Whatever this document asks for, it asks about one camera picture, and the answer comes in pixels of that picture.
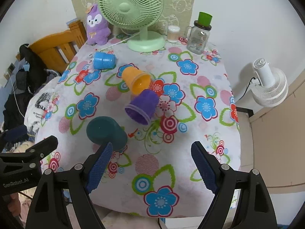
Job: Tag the beige patterned wall cloth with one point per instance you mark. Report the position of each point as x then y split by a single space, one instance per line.
181 2

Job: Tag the purple plastic cup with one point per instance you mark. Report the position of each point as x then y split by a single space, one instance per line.
144 105

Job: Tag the small green cup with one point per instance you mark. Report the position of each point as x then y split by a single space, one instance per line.
205 19

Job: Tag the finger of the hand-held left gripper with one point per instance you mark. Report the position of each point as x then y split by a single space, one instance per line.
16 131
43 145

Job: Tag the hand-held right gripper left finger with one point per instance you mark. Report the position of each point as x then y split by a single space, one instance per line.
100 167

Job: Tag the orange plastic cup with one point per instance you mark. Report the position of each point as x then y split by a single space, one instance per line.
134 77

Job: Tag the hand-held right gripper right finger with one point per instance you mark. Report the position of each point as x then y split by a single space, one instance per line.
204 167

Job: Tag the dark teal plastic cup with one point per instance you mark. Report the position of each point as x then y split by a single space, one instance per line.
104 130

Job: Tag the purple plush toy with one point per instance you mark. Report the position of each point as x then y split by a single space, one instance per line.
97 22

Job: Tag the blue plastic cup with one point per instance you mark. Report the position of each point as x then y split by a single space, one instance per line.
103 60

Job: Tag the white printed shirt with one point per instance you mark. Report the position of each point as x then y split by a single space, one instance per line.
38 109

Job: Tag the green desk fan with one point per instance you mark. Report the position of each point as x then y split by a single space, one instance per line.
143 44

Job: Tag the beige cabinet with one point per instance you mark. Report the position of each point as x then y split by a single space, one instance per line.
276 136

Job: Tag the white fan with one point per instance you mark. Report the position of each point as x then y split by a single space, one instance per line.
271 85

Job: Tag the dark clothing pile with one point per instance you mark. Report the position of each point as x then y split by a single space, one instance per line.
31 62

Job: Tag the clear cotton swab container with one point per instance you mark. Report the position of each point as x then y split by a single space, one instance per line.
173 34

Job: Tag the floral tablecloth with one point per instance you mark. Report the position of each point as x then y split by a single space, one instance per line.
188 93

